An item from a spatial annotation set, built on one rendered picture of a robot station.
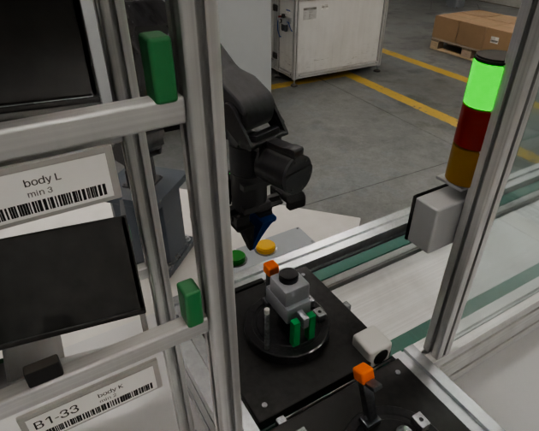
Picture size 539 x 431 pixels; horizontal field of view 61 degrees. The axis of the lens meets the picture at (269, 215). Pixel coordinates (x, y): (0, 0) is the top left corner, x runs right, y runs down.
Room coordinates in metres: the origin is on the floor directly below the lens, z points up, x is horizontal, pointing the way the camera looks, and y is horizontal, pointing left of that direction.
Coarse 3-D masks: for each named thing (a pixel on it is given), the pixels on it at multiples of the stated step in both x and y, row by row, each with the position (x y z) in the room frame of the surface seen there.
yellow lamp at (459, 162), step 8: (456, 152) 0.50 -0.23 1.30; (464, 152) 0.50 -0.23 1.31; (472, 152) 0.49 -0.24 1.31; (448, 160) 0.52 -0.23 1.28; (456, 160) 0.50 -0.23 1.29; (464, 160) 0.49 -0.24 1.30; (472, 160) 0.49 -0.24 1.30; (448, 168) 0.51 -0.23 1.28; (456, 168) 0.50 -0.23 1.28; (464, 168) 0.49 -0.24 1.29; (472, 168) 0.49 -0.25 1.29; (448, 176) 0.51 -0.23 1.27; (456, 176) 0.50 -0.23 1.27; (464, 176) 0.49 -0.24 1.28; (472, 176) 0.49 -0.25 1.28; (456, 184) 0.50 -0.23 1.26; (464, 184) 0.49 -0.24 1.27
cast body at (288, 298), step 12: (276, 276) 0.52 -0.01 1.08; (288, 276) 0.51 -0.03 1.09; (300, 276) 0.52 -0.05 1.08; (276, 288) 0.50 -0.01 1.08; (288, 288) 0.49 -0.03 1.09; (300, 288) 0.50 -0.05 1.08; (276, 300) 0.50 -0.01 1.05; (288, 300) 0.49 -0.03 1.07; (300, 300) 0.50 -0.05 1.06; (288, 312) 0.48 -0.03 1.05; (300, 312) 0.49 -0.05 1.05; (300, 324) 0.48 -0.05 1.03
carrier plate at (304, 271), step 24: (264, 288) 0.62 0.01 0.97; (312, 288) 0.62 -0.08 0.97; (240, 312) 0.56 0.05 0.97; (336, 312) 0.56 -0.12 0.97; (240, 336) 0.50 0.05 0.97; (336, 336) 0.50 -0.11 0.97; (240, 360) 0.46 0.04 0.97; (264, 360) 0.46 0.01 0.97; (312, 360) 0.46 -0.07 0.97; (336, 360) 0.46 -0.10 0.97; (360, 360) 0.46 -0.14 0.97; (240, 384) 0.41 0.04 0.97; (264, 384) 0.41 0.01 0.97; (288, 384) 0.41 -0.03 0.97; (312, 384) 0.41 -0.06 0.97; (336, 384) 0.42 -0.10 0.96; (264, 408) 0.38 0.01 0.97; (288, 408) 0.38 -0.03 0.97
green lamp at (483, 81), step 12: (480, 72) 0.50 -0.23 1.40; (492, 72) 0.49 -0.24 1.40; (468, 84) 0.51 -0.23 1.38; (480, 84) 0.50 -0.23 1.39; (492, 84) 0.49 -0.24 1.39; (468, 96) 0.51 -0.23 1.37; (480, 96) 0.49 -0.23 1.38; (492, 96) 0.49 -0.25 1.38; (480, 108) 0.49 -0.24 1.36; (492, 108) 0.49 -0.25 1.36
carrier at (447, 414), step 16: (384, 368) 0.44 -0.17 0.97; (400, 368) 0.44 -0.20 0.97; (352, 384) 0.41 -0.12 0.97; (384, 384) 0.41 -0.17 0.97; (400, 384) 0.41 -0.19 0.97; (416, 384) 0.41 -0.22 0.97; (336, 400) 0.39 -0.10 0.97; (352, 400) 0.39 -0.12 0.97; (384, 400) 0.39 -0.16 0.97; (400, 400) 0.39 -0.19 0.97; (416, 400) 0.39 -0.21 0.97; (432, 400) 0.39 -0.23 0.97; (304, 416) 0.36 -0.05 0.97; (320, 416) 0.36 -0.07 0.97; (336, 416) 0.36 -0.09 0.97; (352, 416) 0.36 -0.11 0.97; (384, 416) 0.35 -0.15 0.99; (400, 416) 0.35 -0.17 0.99; (416, 416) 0.34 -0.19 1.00; (432, 416) 0.36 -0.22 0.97; (448, 416) 0.36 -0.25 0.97
